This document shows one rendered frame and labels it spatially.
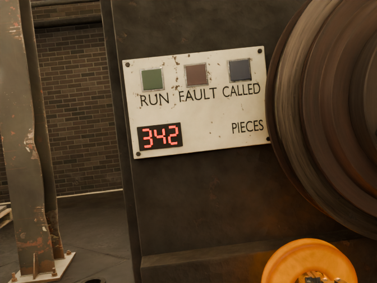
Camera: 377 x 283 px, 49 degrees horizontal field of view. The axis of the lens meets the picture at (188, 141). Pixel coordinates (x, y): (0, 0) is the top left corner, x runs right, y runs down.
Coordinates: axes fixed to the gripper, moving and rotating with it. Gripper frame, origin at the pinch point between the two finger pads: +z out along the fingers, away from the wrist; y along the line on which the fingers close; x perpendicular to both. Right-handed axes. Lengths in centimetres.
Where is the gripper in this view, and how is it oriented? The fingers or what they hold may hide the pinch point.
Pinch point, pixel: (308, 277)
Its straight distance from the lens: 74.3
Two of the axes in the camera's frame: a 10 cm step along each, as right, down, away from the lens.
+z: -0.7, -1.1, 9.9
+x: -1.1, -9.9, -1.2
